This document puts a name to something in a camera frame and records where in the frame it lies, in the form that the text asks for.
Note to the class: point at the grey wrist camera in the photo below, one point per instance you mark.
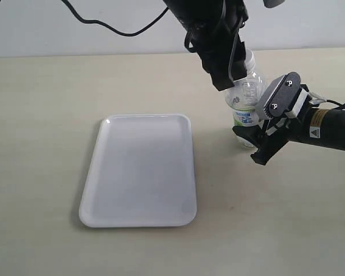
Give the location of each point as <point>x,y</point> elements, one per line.
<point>279,97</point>
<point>272,3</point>

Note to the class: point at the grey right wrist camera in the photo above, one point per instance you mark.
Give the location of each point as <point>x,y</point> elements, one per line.
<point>279,97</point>

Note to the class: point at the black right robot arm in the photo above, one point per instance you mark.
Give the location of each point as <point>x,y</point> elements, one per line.
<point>323,127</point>

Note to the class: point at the clear plastic drink bottle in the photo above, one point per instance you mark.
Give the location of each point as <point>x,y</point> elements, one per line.
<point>243,97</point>

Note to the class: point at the white rectangular plastic tray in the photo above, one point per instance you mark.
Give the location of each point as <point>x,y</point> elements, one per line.
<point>141,173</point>

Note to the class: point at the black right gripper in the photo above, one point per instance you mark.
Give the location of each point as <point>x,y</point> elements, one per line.
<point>275,133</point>

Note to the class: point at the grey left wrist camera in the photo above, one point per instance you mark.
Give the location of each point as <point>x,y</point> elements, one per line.
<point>272,3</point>

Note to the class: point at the white bottle cap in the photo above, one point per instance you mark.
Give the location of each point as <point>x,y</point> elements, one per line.
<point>249,61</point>

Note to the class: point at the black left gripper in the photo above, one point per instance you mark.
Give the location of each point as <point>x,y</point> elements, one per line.
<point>214,26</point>

